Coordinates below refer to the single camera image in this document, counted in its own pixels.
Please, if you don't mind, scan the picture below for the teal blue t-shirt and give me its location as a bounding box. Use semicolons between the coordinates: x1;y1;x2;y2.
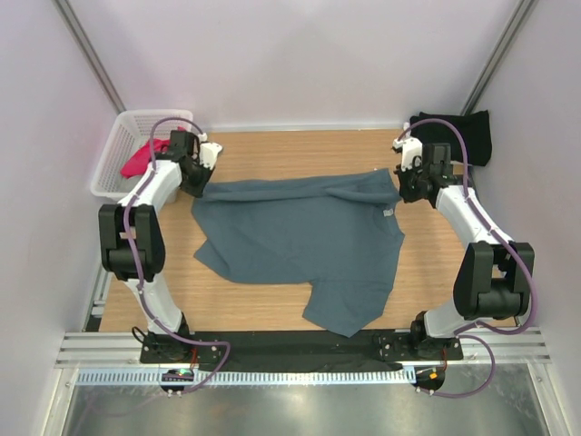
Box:
192;169;405;337

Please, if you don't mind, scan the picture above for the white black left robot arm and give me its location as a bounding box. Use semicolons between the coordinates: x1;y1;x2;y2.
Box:
98;127;223;363

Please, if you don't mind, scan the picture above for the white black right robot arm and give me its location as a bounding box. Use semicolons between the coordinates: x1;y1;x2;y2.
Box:
392;137;535;360

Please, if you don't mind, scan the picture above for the pink t-shirt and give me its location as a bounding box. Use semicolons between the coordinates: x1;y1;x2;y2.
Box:
120;138;170;179

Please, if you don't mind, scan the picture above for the folded white t-shirt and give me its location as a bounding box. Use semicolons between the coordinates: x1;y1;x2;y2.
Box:
403;122;411;139

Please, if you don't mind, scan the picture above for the white plastic laundry basket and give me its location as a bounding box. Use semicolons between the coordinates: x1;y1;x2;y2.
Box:
90;109;193;202

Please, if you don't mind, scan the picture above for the folded black t-shirt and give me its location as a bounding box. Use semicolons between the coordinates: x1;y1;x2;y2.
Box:
409;109;494;168

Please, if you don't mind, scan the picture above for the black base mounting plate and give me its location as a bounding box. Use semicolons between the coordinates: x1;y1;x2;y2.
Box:
132;326;464;373

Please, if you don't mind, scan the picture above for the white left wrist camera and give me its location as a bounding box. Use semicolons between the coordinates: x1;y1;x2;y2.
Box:
199;142;223;171

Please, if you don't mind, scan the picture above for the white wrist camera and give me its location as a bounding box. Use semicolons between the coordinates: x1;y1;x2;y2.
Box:
199;142;223;171
392;136;423;173

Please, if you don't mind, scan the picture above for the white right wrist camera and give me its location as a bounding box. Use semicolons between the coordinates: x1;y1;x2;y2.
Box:
392;136;423;173

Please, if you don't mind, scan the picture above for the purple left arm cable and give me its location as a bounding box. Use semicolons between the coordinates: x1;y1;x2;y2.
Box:
122;116;232;395

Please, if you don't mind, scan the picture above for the aluminium frame rail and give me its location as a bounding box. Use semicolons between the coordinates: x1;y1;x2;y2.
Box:
56;328;551;367

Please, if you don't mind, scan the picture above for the white slotted cable duct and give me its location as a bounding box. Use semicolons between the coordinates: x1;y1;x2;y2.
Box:
76;367;416;387

